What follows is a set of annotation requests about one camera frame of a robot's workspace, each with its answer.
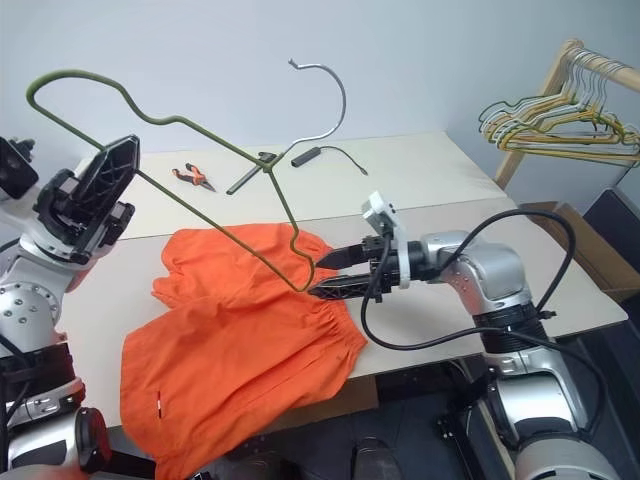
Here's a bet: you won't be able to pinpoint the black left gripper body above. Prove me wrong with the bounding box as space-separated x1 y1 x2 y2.
31 168 136 266

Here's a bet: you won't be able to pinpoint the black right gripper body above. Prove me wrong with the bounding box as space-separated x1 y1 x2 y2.
359 233 404 304

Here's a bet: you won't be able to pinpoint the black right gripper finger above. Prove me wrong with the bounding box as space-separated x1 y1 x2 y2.
314 242 369 272
306 273 374 302

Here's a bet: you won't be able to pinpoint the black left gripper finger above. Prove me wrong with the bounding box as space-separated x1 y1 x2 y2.
78 134 142 237
102 199 136 247

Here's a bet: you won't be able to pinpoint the green wire hanger silver hook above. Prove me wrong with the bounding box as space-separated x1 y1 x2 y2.
24 58 348 294

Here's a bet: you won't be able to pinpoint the orange shorts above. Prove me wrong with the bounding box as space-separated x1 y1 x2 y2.
121 222 369 480

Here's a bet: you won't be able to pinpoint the black metal rod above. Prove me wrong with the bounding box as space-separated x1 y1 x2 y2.
225 149 277 197

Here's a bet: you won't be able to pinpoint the dark rounded shape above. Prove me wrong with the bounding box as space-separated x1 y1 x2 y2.
349 434 397 480

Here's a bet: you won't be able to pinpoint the wooden clothes rack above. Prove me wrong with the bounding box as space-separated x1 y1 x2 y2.
493 39 640 192

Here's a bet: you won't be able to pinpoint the brown cardboard box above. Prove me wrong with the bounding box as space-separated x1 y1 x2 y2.
518 199 640 303

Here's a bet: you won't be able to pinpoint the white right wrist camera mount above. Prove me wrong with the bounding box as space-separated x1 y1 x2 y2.
360 190 414 291

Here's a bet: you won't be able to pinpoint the orange handled pliers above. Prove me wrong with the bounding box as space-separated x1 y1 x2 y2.
170 162 218 194

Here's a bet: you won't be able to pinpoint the small black box with cable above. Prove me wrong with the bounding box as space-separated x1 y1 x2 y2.
290 144 370 178

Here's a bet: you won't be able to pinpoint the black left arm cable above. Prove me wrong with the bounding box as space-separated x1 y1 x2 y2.
0 333 32 441

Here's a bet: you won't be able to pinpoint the dark green wire hanger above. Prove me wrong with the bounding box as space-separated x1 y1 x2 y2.
478 94 569 132

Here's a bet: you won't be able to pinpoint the white wire hanger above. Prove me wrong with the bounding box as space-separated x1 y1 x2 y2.
482 49 626 144

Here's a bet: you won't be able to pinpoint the yellow wire hanger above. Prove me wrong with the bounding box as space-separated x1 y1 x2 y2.
499 119 640 164

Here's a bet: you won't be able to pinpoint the bunch of hanging wire hangers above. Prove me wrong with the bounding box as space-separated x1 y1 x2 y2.
492 54 636 151

